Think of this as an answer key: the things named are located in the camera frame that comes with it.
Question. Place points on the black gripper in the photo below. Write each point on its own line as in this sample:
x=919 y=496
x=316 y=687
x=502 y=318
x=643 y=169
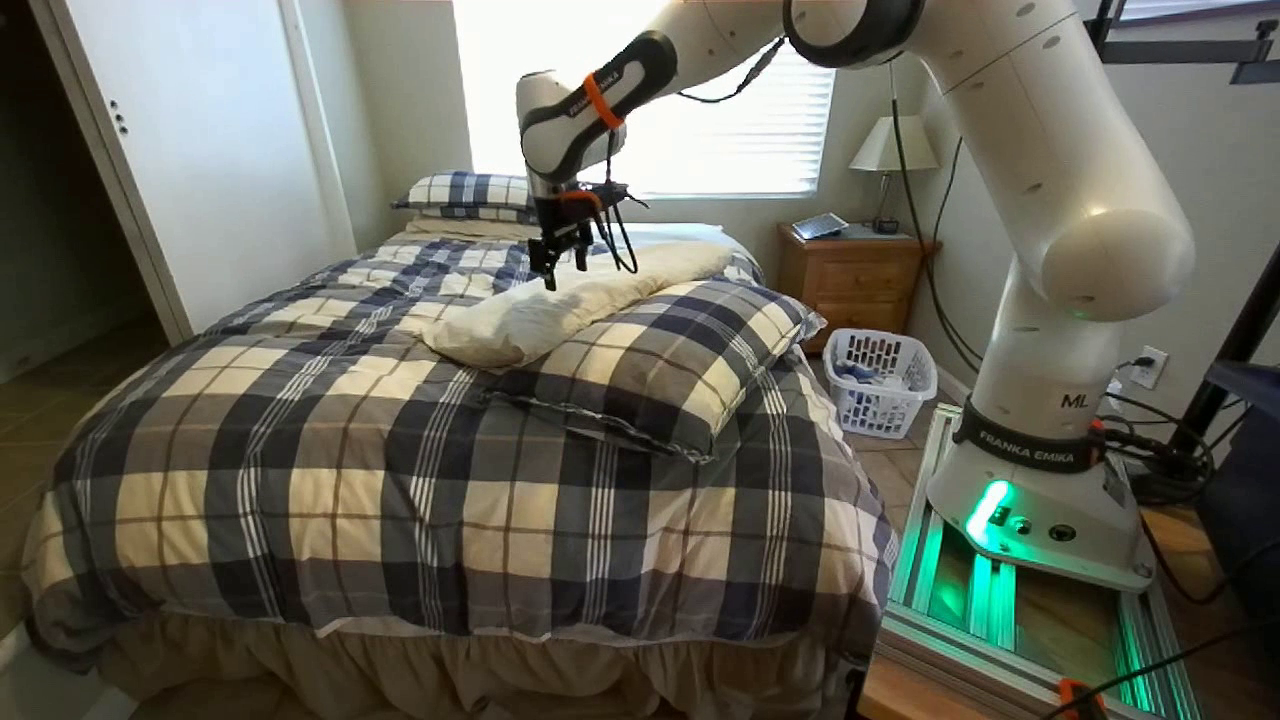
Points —
x=577 y=218

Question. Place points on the white pillow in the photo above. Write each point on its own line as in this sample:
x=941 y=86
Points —
x=532 y=323

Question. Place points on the large checked pillow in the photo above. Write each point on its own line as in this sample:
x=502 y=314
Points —
x=680 y=360

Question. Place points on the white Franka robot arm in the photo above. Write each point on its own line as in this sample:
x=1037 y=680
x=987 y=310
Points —
x=1041 y=173

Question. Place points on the small checked pillow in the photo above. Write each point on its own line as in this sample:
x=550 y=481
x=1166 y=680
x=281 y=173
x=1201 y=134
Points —
x=467 y=194

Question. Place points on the window blinds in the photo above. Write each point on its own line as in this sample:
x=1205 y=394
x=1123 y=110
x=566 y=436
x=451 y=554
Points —
x=763 y=134

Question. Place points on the book on nightstand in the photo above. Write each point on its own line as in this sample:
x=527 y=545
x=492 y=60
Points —
x=820 y=225

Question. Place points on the wooden nightstand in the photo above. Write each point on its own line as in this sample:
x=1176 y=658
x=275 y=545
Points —
x=852 y=285

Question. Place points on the bed with plaid comforter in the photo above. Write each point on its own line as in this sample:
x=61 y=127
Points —
x=334 y=481

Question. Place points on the white laundry basket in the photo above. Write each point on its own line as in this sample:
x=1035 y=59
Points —
x=880 y=383

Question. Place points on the table lamp with white shade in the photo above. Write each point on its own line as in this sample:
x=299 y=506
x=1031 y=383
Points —
x=893 y=147

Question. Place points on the white closet door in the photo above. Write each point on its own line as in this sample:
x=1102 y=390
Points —
x=214 y=147

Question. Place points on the beige bed skirt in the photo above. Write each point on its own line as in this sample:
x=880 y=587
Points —
x=403 y=675

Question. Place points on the black stand pole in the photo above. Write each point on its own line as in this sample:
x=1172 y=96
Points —
x=1232 y=347

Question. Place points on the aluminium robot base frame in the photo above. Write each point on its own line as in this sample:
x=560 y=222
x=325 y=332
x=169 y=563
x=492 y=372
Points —
x=1025 y=587

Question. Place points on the white wall outlet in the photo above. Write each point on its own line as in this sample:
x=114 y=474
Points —
x=1148 y=367

